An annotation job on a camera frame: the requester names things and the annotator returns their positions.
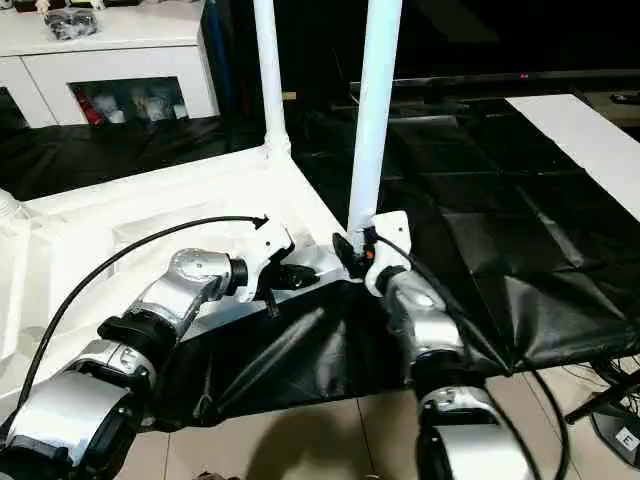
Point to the white plastic table top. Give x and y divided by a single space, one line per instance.
150 200

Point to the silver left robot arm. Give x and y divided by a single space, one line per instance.
185 285

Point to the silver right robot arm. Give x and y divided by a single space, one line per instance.
430 315

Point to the black mat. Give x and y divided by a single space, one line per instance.
475 175

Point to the small white box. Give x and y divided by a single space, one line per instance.
180 111

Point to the white bottle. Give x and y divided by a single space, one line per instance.
155 107

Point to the dark rounded robot part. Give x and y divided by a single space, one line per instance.
210 476

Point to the small white jar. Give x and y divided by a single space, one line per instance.
116 116

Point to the white flat board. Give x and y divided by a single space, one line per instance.
585 135

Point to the red bottle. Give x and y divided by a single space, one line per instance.
89 109

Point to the white cabinet with glass doors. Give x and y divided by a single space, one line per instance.
125 60

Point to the thin black rod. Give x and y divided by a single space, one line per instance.
597 402

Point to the brown wooden bench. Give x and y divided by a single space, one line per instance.
615 117

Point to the black remote control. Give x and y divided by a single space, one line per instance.
625 98

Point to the black flat stand base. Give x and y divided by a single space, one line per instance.
617 430

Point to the small beige figurine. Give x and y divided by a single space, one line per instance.
98 4
42 6

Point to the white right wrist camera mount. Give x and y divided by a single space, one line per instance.
392 230

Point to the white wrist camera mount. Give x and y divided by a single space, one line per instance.
270 235
392 230

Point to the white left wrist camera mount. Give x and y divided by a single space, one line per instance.
270 235

